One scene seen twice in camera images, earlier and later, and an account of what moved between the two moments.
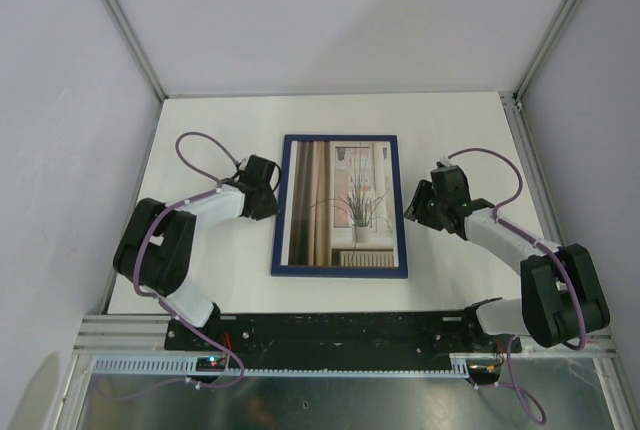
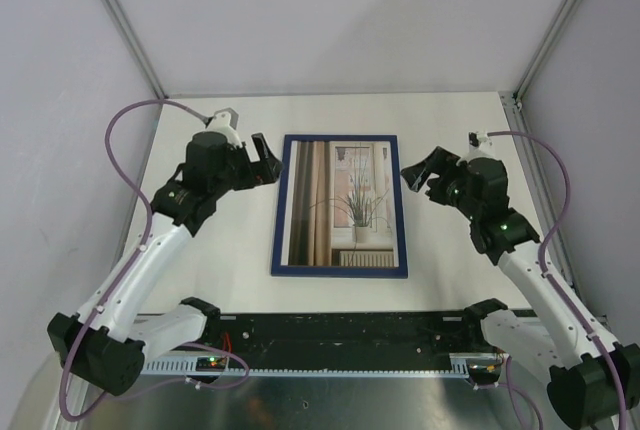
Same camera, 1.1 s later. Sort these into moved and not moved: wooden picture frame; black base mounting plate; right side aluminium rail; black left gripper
Moved: black left gripper
Not moved: wooden picture frame; black base mounting plate; right side aluminium rail
